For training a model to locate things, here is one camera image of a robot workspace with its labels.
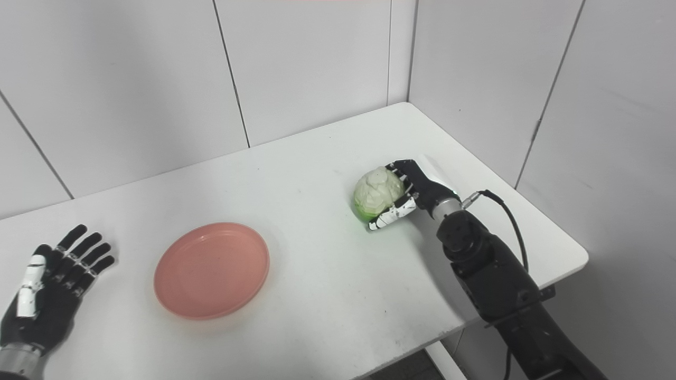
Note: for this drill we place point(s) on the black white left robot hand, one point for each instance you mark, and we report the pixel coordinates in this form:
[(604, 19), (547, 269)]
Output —
[(50, 314)]

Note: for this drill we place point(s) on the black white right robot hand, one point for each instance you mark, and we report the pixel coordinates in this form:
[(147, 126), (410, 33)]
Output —
[(430, 192)]

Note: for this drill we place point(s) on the green white cabbage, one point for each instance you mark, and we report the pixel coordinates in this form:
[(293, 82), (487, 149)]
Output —
[(377, 192)]

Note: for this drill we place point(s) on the pink round plate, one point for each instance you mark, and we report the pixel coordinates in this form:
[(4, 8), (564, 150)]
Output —
[(211, 272)]

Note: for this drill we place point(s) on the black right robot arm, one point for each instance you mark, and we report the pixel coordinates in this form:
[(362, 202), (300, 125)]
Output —
[(491, 274)]

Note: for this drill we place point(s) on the white table frame bar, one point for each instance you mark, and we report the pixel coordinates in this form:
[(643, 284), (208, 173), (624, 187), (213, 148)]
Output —
[(446, 361)]

